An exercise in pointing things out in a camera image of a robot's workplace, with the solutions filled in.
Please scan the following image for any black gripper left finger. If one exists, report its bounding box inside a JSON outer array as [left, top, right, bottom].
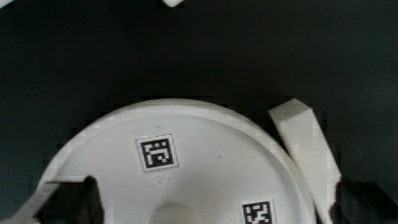
[[8, 175, 107, 224]]

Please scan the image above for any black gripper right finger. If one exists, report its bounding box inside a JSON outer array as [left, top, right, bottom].
[[330, 181, 398, 224]]

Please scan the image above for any white round table top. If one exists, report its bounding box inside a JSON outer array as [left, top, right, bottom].
[[42, 99, 317, 224]]

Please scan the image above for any white table base piece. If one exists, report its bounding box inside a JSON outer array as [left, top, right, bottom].
[[163, 0, 186, 7]]

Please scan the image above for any white right fence bar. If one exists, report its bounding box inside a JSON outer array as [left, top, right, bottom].
[[269, 99, 342, 224]]

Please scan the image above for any white marker sheet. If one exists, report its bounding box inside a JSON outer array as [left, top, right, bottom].
[[0, 0, 15, 8]]

